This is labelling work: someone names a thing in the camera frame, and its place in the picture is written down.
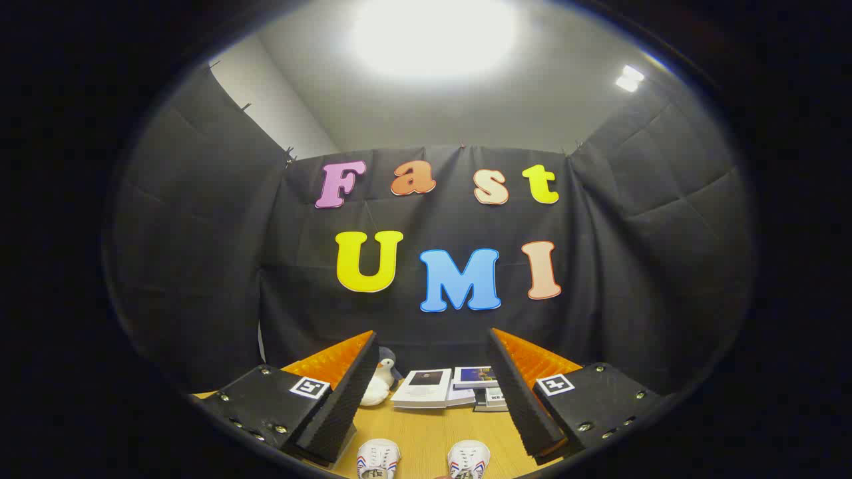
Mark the white book blue picture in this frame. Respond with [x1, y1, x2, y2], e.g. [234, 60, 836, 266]
[453, 366, 499, 389]

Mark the dark grey book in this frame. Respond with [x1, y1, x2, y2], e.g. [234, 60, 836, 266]
[474, 389, 510, 413]

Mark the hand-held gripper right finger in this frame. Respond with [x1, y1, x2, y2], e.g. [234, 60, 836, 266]
[487, 327, 666, 466]

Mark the grey penguin plush toy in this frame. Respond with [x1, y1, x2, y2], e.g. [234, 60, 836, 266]
[376, 347, 403, 387]

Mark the white striped canvas shoe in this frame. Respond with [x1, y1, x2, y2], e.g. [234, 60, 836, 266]
[356, 439, 401, 479]
[447, 440, 491, 479]

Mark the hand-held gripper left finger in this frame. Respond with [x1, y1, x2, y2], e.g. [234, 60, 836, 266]
[200, 331, 380, 466]

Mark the thick white book dark picture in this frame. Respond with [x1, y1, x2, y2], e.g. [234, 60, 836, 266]
[391, 368, 453, 408]

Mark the white round plush toy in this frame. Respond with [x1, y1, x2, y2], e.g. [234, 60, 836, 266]
[359, 376, 393, 406]

